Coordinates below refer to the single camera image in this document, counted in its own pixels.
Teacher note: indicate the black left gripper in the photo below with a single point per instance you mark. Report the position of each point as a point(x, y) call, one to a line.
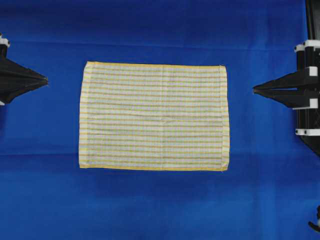
point(11, 72)

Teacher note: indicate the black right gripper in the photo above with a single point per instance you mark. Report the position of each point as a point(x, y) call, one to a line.
point(306, 100)

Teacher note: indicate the yellow striped towel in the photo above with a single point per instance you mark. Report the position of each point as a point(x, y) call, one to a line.
point(154, 117)

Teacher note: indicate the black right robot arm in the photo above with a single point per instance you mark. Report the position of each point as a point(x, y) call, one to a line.
point(313, 32)

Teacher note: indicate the blue table cloth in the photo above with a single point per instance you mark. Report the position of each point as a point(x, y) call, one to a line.
point(271, 188)

